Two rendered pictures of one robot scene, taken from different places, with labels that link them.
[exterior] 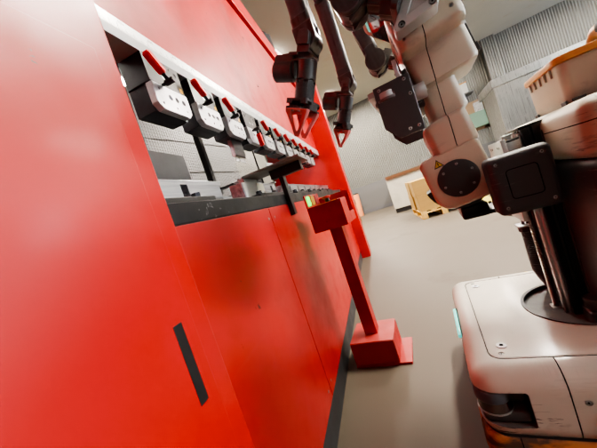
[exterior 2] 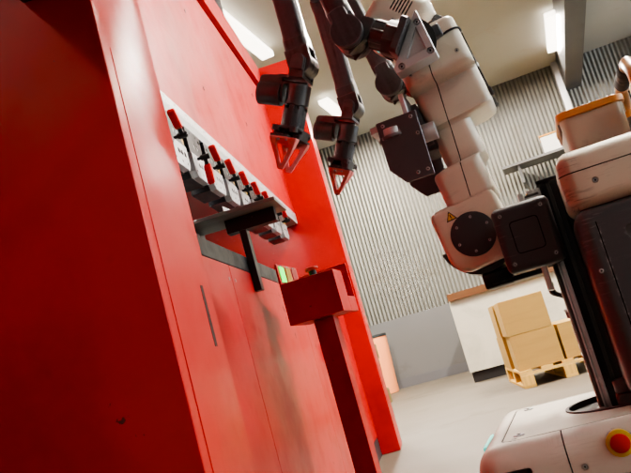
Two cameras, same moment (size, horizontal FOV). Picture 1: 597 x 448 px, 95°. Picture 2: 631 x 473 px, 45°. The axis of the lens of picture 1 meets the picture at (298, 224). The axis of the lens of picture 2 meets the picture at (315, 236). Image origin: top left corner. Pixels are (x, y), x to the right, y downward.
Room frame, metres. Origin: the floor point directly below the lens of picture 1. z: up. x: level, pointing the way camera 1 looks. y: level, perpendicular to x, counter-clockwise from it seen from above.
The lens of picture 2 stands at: (-0.90, 0.20, 0.52)
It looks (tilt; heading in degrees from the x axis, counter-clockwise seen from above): 10 degrees up; 350
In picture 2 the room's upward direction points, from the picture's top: 16 degrees counter-clockwise
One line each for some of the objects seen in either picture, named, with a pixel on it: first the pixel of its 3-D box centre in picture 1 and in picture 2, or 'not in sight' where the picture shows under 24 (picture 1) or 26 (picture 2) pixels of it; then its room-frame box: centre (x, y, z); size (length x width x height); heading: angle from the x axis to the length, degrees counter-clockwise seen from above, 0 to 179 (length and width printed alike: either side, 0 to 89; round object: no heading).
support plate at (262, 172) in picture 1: (275, 167); (236, 217); (1.22, 0.01, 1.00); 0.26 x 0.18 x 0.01; 73
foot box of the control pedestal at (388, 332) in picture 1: (382, 341); not in sight; (1.29, -0.20, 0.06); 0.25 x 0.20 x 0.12; 67
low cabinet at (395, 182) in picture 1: (431, 180); (555, 311); (7.01, -3.59, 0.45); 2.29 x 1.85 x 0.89; 153
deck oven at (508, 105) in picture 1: (540, 118); not in sight; (5.57, -5.35, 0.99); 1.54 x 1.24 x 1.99; 64
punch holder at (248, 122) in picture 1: (245, 132); (185, 160); (1.43, 0.10, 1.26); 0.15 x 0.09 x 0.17; 163
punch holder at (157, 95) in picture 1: (158, 93); not in sight; (0.85, 0.27, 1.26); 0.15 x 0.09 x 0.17; 163
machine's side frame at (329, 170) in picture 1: (309, 177); (274, 268); (3.49, -0.33, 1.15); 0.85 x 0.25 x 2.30; 73
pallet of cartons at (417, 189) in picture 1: (433, 193); (546, 333); (4.85, -2.43, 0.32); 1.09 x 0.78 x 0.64; 159
